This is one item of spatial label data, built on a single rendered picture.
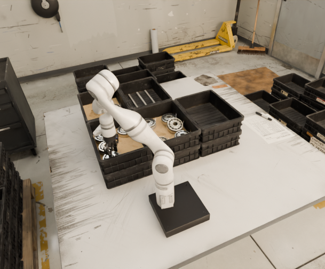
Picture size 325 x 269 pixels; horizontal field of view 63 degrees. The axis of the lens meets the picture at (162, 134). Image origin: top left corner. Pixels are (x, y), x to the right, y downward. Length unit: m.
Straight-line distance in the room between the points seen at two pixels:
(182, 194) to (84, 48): 3.73
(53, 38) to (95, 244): 3.76
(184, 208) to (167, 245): 0.19
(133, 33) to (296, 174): 3.84
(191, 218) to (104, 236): 0.43
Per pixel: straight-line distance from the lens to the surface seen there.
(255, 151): 1.79
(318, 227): 2.44
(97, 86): 0.99
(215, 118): 1.81
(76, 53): 4.78
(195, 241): 1.34
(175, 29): 5.19
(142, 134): 1.07
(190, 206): 1.38
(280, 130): 2.02
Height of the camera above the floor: 1.86
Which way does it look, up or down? 38 degrees down
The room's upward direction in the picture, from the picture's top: 4 degrees counter-clockwise
